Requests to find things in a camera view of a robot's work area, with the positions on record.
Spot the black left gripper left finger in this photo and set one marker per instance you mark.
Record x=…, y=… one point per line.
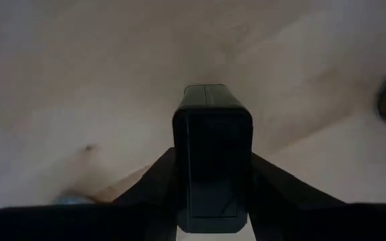
x=79, y=224

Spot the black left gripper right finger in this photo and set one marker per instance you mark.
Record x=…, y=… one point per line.
x=330, y=224

